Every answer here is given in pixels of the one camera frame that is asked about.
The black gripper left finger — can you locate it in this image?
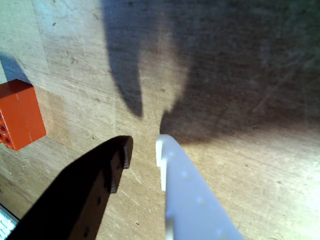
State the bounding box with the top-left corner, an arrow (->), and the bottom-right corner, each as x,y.
7,135 -> 134,240

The red lego block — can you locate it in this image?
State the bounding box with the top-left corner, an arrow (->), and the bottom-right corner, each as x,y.
0,79 -> 47,152

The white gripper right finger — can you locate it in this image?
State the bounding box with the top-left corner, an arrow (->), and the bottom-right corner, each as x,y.
155,134 -> 246,240

